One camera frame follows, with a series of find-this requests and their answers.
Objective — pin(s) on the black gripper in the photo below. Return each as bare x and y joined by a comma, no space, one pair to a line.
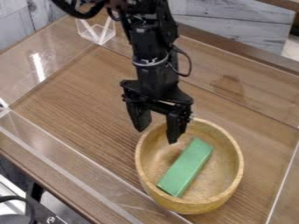
154,92

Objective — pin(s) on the green rectangular block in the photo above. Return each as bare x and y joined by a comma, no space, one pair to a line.
185,167

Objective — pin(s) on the brown wooden bowl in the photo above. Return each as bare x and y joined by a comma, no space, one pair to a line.
219,177

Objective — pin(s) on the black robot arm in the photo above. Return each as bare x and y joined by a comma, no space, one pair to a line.
150,31

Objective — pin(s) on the clear acrylic corner bracket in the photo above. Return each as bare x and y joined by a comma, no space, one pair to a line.
97,30

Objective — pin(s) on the clear acrylic tray wall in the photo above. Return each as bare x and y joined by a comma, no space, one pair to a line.
81,183

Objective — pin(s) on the black metal table bracket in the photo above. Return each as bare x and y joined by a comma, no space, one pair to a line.
44,216

